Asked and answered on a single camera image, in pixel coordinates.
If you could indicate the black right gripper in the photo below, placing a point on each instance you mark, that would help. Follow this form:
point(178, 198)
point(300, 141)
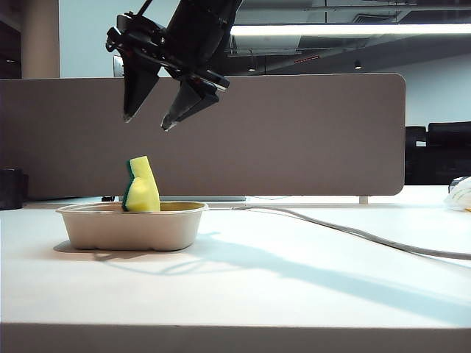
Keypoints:
point(191, 44)

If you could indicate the yellow and green cleaning sponge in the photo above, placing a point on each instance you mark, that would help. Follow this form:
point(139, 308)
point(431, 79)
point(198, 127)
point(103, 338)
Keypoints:
point(143, 191)

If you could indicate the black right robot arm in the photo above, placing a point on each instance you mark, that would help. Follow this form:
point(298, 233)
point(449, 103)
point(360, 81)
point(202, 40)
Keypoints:
point(209, 5)

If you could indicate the beige paper lunch box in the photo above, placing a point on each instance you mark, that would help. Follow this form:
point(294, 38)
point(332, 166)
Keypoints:
point(129, 231)

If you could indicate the flat silver laptop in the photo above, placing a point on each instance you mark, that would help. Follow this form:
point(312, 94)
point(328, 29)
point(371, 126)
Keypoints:
point(206, 199)

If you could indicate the black divider clamp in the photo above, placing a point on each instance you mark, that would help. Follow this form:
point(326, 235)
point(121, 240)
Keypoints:
point(106, 199)

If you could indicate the brown fabric desk divider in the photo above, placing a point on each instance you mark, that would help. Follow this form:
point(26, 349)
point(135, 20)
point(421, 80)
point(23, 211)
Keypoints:
point(276, 139)

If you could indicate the beige building column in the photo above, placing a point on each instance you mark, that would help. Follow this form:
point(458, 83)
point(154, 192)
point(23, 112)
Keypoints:
point(39, 40)

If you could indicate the red ceiling sign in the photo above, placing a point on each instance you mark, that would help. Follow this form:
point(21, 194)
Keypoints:
point(306, 60)

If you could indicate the black cup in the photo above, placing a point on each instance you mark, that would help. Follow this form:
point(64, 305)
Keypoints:
point(13, 191)

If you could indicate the white ceiling light strip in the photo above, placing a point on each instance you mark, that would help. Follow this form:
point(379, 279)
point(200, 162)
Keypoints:
point(349, 29)

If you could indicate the white divider foot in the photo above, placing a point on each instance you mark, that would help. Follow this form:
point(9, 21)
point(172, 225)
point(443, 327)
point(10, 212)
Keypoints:
point(363, 200)

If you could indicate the narrow black office chair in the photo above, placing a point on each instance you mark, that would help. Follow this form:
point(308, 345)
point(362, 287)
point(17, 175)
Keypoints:
point(416, 165)

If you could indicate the wide black office chair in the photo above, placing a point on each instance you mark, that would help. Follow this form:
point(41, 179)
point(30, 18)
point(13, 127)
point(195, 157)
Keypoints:
point(449, 154)

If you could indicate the white plastic bag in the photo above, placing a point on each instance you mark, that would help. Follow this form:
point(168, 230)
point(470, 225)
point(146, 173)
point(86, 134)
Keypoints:
point(460, 195)

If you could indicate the silver wall switch plate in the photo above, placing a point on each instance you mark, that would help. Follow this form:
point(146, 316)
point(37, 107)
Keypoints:
point(117, 68)

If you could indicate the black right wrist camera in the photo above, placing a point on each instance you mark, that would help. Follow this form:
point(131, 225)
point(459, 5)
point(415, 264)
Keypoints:
point(141, 27)

